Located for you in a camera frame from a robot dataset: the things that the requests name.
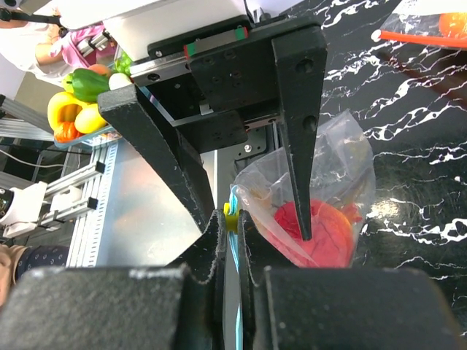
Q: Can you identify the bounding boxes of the orange zip bag of fruit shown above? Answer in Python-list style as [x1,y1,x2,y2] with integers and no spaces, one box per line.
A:
[371,12,466,50]

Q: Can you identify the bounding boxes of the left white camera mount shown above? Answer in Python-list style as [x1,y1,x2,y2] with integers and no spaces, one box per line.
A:
[58,0,247,61]

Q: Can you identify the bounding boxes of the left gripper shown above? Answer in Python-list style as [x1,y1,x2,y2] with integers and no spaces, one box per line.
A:
[97,15,327,241]

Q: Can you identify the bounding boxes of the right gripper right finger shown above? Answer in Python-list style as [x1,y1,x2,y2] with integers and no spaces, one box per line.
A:
[238,211,466,349]

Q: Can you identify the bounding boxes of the red fake fruit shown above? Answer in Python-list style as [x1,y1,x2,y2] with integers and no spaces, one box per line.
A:
[266,199,363,268]

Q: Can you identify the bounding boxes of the blue zip clear bag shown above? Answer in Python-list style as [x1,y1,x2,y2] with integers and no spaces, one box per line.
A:
[222,109,377,350]

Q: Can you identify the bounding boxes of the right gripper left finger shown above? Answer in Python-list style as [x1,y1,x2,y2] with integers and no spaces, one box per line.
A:
[1,210,227,349]

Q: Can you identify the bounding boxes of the tray of fake vegetables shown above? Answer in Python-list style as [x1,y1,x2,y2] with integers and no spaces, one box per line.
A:
[47,50,133,147]

